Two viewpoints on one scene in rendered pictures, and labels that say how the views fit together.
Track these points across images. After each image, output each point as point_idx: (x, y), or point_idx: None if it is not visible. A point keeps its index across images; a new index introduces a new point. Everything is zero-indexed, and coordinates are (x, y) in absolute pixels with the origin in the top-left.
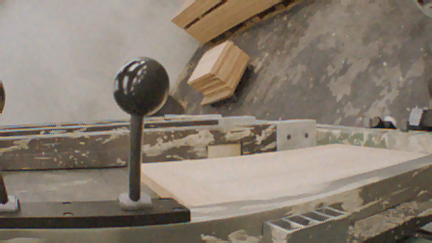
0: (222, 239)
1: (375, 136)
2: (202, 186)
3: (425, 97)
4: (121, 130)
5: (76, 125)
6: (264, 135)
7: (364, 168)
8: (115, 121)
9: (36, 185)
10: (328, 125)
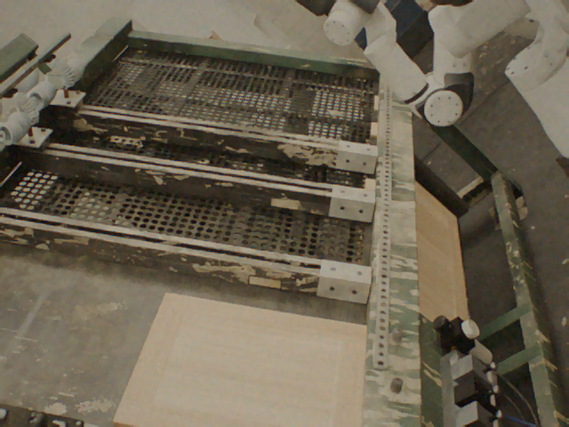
0: None
1: (366, 366)
2: (156, 372)
3: None
4: (185, 238)
5: (203, 132)
6: (305, 281)
7: (271, 416)
8: (251, 138)
9: (74, 306)
10: (388, 290)
